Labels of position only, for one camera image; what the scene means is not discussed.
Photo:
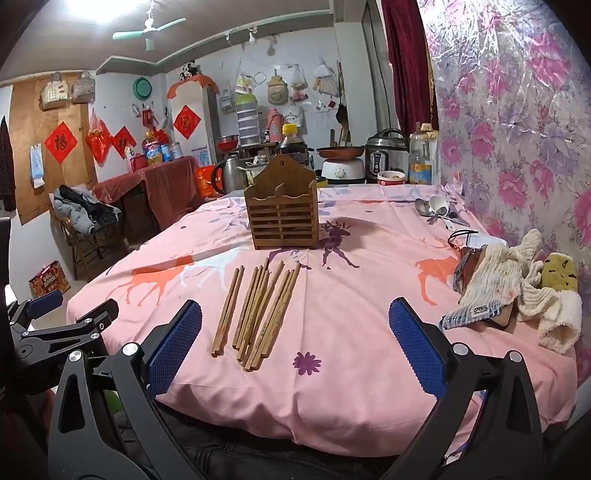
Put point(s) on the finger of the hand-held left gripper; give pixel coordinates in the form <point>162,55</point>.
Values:
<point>69,334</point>
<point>44,302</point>

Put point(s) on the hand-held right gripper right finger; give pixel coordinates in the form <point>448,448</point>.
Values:
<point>415,350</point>

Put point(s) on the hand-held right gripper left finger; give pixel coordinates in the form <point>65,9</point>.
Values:
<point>178,341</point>

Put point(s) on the pile of wooden chopsticks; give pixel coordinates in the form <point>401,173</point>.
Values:
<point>258,309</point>

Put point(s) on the wooden chopstick holder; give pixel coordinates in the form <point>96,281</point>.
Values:
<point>281,217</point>

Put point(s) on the red gift box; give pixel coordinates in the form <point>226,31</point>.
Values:
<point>48,279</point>

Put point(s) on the pink deer-print tablecloth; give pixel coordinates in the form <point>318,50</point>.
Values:
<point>341,378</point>

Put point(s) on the chair with jackets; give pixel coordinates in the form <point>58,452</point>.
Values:
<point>83,217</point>

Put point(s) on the cream knit cloth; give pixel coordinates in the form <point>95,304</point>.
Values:
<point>503,272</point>

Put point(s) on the wooden door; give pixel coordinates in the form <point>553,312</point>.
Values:
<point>32,184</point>

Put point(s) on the metal spoon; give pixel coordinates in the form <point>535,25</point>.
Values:
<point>455,219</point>
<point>422,207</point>

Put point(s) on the white ceramic spoon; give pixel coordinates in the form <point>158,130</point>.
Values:
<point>437,205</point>

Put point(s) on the side table with red cloth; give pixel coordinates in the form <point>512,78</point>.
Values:
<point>152,184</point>

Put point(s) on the red diamond poster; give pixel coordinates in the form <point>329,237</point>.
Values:
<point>186,122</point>
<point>123,143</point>
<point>61,142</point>

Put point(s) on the yellow spotted cloth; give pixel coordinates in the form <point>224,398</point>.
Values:
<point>558,272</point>

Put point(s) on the red plastic bag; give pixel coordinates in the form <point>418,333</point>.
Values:
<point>98,138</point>

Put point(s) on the steel electric kettle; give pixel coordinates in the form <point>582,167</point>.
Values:
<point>228,175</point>

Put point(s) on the red-rimmed bowl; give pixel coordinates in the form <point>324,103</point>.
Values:
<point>391,177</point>

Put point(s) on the yellow oil bottle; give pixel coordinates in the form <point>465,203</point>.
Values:
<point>152,150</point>

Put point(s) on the blue cans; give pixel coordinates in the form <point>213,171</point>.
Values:
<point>171,151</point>

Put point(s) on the clear cooking oil bottle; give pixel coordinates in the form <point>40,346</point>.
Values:
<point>421,159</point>

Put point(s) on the white electric cooker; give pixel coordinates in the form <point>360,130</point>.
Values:
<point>341,170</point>

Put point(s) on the black pressure cooker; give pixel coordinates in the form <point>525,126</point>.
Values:
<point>387,154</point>

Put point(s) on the red basin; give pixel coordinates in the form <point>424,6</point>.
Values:
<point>227,142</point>

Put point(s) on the beige handbag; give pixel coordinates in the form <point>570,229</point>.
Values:
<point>54,92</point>

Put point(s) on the copper frying pan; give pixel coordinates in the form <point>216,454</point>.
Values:
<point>339,151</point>

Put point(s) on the grey handbag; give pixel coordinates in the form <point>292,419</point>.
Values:
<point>83,87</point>

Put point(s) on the white refrigerator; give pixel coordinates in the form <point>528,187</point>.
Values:
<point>194,120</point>

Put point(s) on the dark soy sauce bottle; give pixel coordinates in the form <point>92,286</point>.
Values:
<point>292,147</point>

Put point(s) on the stacked container with green lid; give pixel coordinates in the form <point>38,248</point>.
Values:
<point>247,120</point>

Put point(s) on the pink thermos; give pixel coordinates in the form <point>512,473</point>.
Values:
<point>274,127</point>

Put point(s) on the green plastic basin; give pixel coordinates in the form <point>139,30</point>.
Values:
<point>142,87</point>

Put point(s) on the black hanging ladle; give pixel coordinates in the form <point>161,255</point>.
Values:
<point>340,110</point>

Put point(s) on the floral plastic sheet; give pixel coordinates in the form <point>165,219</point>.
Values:
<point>508,115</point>

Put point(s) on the beige hanging pouch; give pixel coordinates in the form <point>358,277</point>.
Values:
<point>277,90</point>

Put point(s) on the panda plush toy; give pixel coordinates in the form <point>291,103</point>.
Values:
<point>189,70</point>

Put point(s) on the dark red curtain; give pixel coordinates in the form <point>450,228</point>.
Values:
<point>408,69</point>

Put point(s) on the green ceiling fan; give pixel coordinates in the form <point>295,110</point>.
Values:
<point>147,27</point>

